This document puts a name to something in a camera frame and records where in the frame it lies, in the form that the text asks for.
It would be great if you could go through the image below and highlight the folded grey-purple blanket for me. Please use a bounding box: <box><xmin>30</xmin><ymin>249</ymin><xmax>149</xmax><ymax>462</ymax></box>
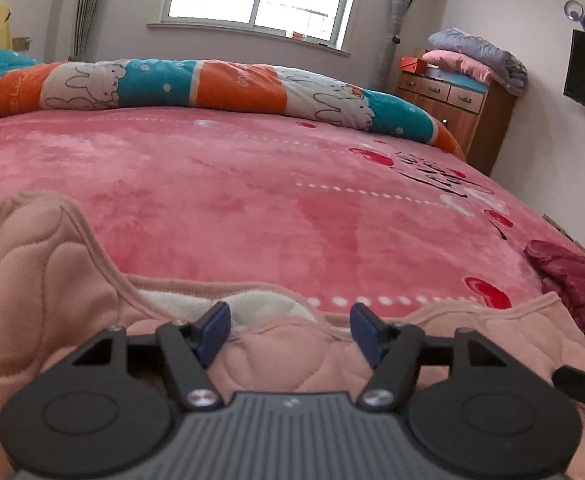
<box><xmin>427</xmin><ymin>28</ymin><xmax>528</xmax><ymax>93</ymax></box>

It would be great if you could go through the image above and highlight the long colourful rabbit bolster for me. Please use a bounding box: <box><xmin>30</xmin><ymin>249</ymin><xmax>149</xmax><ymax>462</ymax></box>
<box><xmin>0</xmin><ymin>50</ymin><xmax>466</xmax><ymax>158</ymax></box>

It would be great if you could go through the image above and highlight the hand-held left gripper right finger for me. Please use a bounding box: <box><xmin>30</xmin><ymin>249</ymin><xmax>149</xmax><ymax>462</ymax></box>
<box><xmin>350</xmin><ymin>302</ymin><xmax>507</xmax><ymax>413</ymax></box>

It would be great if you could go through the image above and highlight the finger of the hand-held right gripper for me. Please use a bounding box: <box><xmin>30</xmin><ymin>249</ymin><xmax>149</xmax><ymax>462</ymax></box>
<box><xmin>551</xmin><ymin>365</ymin><xmax>585</xmax><ymax>421</ymax></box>

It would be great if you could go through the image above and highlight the pink quilted fleece-lined garment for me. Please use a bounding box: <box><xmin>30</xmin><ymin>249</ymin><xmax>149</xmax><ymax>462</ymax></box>
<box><xmin>0</xmin><ymin>191</ymin><xmax>585</xmax><ymax>480</ymax></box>

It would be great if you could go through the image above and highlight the grey patterned curtain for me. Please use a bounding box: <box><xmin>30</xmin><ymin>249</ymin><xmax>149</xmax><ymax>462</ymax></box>
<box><xmin>67</xmin><ymin>0</ymin><xmax>104</xmax><ymax>63</ymax></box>
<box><xmin>377</xmin><ymin>0</ymin><xmax>426</xmax><ymax>93</ymax></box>

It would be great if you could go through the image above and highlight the maroon puffer jacket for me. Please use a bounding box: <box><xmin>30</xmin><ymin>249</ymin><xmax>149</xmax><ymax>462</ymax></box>
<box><xmin>524</xmin><ymin>239</ymin><xmax>585</xmax><ymax>343</ymax></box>

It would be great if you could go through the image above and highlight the folded blue blanket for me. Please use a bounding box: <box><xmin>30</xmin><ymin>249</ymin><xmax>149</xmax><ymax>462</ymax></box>
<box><xmin>425</xmin><ymin>66</ymin><xmax>488</xmax><ymax>92</ymax></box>

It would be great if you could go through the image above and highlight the folded pink blanket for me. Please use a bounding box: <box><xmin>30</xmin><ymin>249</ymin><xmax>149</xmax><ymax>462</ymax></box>
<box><xmin>423</xmin><ymin>50</ymin><xmax>503</xmax><ymax>86</ymax></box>

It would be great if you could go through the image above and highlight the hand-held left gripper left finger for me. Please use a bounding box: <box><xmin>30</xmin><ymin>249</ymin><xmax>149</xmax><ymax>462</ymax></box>
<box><xmin>68</xmin><ymin>301</ymin><xmax>232</xmax><ymax>411</ymax></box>

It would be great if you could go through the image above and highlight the wooden dresser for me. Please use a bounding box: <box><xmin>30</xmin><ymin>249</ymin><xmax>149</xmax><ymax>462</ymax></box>
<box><xmin>397</xmin><ymin>67</ymin><xmax>517</xmax><ymax>176</ymax></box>

